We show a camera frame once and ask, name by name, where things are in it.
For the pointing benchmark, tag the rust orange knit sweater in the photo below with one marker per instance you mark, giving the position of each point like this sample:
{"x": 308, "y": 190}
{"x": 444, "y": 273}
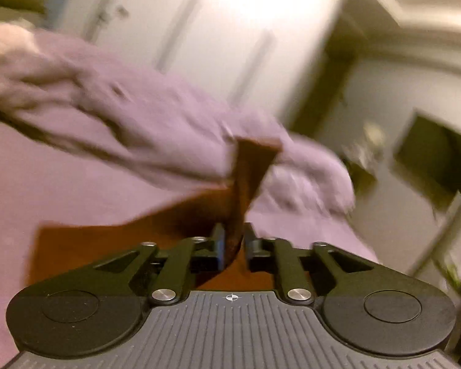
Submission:
{"x": 58, "y": 249}

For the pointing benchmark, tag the black flat television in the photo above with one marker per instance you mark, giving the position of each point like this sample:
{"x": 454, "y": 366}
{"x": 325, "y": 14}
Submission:
{"x": 428, "y": 156}

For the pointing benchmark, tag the purple bed sheet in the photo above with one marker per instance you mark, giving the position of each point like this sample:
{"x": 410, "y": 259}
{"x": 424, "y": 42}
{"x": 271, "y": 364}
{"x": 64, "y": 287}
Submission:
{"x": 40, "y": 186}

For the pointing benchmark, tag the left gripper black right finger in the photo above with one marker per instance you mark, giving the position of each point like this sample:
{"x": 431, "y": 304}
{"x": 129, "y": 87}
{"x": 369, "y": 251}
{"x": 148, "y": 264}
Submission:
{"x": 259, "y": 252}

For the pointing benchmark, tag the purple crumpled duvet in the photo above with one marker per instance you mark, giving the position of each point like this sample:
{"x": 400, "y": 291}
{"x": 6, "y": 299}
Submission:
{"x": 69, "y": 94}

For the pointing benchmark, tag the white wardrobe with handles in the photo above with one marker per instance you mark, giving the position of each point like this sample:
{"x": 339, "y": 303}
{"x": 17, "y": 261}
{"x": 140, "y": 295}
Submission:
{"x": 258, "y": 54}

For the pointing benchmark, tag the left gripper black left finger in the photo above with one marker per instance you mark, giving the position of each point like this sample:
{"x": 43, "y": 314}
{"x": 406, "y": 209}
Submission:
{"x": 208, "y": 253}

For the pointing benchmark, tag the gold side table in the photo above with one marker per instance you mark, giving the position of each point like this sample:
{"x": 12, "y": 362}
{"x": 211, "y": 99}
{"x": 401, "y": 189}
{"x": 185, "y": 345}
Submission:
{"x": 363, "y": 178}

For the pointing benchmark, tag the wrapped flower bouquet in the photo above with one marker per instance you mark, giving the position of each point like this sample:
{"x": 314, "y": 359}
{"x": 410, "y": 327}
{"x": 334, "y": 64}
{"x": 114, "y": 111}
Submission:
{"x": 367, "y": 150}

